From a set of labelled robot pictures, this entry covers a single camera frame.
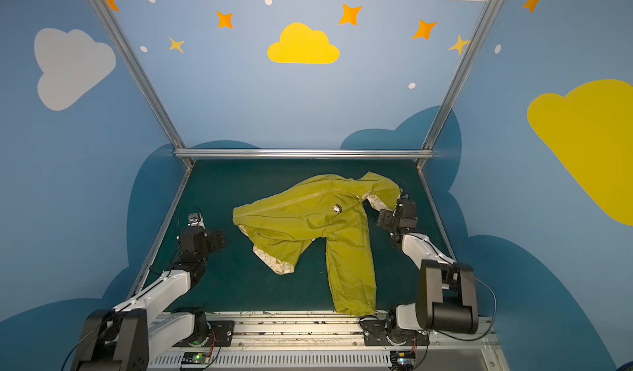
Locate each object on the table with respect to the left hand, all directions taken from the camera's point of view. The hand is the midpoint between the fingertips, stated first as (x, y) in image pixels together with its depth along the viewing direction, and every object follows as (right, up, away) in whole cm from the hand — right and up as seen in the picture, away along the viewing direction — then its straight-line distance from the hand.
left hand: (205, 232), depth 89 cm
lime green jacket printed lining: (+27, 0, +5) cm, 27 cm away
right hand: (+72, +6, +4) cm, 73 cm away
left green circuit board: (+6, -34, -18) cm, 38 cm away
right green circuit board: (+67, -35, -17) cm, 77 cm away
